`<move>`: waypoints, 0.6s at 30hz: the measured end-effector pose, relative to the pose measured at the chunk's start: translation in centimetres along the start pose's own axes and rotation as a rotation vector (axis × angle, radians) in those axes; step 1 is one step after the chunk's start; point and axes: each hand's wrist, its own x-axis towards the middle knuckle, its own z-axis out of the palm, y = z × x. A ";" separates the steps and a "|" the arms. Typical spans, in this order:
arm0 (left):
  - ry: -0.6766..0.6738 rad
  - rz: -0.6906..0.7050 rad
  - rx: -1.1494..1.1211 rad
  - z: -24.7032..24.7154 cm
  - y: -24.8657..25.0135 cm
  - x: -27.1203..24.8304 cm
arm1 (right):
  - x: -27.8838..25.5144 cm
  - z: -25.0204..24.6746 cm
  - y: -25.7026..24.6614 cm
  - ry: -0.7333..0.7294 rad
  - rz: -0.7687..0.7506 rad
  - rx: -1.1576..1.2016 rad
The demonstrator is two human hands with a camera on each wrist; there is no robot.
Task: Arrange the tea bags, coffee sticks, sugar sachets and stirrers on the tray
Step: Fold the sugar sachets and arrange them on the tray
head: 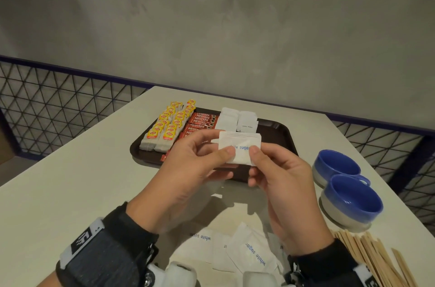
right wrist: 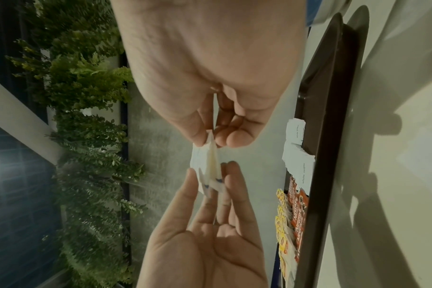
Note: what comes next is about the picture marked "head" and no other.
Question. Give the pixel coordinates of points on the person's right hand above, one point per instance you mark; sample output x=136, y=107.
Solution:
x=292, y=195

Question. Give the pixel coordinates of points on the person's left hand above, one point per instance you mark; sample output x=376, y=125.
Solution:
x=176, y=181

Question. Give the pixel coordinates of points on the brown plastic tray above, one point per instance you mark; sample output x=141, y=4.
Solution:
x=275, y=134

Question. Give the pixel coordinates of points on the row of red Nescafe sachets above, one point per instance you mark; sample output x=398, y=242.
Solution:
x=200, y=120

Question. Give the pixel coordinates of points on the pile of white sugar sachets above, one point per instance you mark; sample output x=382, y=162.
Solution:
x=244, y=249

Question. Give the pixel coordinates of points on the row of white sugar packets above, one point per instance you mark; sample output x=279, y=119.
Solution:
x=227, y=120

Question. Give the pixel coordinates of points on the pile of wooden stirrers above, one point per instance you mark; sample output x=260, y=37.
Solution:
x=370, y=256

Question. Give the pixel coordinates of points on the person's left forearm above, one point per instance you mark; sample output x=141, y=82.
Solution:
x=51, y=280

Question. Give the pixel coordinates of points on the blue and white bowl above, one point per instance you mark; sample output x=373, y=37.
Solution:
x=336, y=163
x=353, y=198

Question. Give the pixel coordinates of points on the brown cardboard box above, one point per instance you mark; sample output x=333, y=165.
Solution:
x=6, y=147

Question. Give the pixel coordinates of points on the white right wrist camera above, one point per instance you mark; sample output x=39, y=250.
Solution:
x=258, y=280

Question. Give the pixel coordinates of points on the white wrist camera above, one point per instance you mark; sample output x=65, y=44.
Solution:
x=180, y=276
x=258, y=280

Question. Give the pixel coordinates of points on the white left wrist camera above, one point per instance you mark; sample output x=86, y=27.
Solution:
x=180, y=276

